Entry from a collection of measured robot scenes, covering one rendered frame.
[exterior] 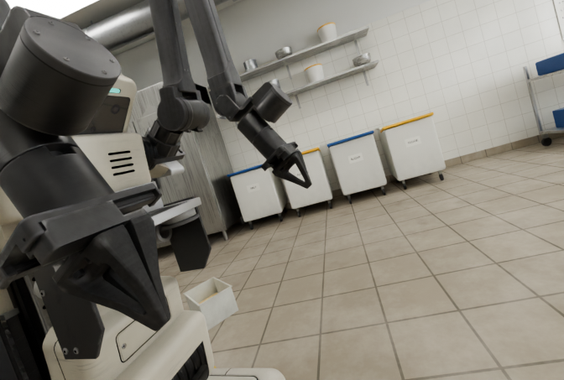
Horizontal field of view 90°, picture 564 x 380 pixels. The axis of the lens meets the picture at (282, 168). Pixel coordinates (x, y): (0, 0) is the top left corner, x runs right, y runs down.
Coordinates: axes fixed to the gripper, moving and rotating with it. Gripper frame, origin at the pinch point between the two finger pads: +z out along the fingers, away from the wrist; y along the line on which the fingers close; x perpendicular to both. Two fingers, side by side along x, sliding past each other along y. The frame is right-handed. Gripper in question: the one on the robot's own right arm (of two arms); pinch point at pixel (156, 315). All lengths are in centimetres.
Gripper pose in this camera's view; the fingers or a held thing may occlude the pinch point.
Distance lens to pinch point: 25.4
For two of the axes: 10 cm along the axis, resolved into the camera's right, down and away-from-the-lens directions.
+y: 3.3, -1.6, 9.3
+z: 6.6, 7.5, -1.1
